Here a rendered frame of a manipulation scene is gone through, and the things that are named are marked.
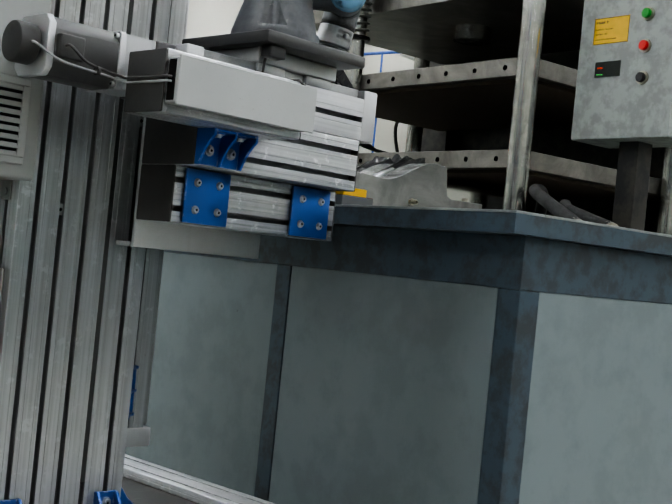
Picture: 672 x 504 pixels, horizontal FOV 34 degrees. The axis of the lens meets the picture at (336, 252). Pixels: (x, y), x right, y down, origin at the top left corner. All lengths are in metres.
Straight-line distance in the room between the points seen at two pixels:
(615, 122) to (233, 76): 1.49
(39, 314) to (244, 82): 0.50
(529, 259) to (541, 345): 0.15
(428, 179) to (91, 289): 0.96
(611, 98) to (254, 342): 1.13
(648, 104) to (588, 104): 0.19
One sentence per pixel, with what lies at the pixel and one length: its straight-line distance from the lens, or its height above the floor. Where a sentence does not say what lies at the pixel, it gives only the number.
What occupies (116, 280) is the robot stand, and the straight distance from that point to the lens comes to 1.88.
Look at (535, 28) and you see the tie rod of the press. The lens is 3.00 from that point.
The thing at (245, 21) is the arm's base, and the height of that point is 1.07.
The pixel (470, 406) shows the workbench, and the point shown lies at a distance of 1.94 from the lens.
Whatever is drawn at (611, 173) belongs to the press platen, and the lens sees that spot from 3.32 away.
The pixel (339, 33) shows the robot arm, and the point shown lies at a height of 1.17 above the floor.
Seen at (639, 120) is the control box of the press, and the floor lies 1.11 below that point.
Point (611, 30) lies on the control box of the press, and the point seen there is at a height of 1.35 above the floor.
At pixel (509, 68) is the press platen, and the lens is 3.11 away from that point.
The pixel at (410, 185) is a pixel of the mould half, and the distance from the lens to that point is 2.50.
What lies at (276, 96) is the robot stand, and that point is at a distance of 1.67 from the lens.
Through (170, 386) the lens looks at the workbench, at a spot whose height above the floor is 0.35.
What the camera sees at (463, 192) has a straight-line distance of 3.38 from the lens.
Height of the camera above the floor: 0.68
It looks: 1 degrees up
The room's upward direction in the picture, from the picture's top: 6 degrees clockwise
